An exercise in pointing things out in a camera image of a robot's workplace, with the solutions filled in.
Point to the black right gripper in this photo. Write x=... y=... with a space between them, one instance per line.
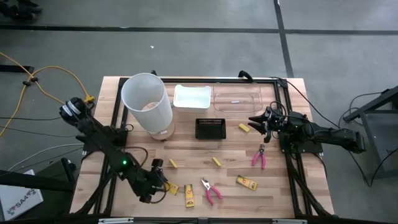
x=280 y=127

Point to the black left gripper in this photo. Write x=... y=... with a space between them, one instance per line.
x=145 y=183

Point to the yellow crayon box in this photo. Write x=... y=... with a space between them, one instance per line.
x=189 y=195
x=174 y=188
x=247 y=182

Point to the yellow eraser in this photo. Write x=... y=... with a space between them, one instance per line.
x=216 y=161
x=173 y=163
x=244 y=127

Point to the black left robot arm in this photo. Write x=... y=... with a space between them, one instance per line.
x=102 y=140

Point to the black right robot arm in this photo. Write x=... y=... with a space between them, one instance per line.
x=335 y=135

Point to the clear plastic bin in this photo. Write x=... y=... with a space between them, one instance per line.
x=237 y=98

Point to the black clamp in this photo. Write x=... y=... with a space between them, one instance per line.
x=245 y=75
x=154 y=73

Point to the black mesh basket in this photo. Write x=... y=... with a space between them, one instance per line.
x=211 y=128

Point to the white plastic bin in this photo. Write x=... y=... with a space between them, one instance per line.
x=191 y=98

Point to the white shade wooden base lamp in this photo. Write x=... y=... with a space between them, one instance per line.
x=146 y=99

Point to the black metal stand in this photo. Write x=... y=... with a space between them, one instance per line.
x=377 y=124

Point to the black equipment stand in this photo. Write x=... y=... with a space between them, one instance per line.
x=37 y=182

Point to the white printed box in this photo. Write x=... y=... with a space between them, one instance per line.
x=18 y=199

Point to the black floor bar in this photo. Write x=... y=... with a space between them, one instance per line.
x=15 y=68

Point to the black object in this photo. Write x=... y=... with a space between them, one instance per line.
x=18 y=9

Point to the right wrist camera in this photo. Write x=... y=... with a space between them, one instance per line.
x=275 y=112

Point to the silver bracket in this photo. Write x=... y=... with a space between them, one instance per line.
x=289 y=221
x=115 y=220

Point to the black aluminium table frame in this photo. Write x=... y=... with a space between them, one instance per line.
x=217 y=80

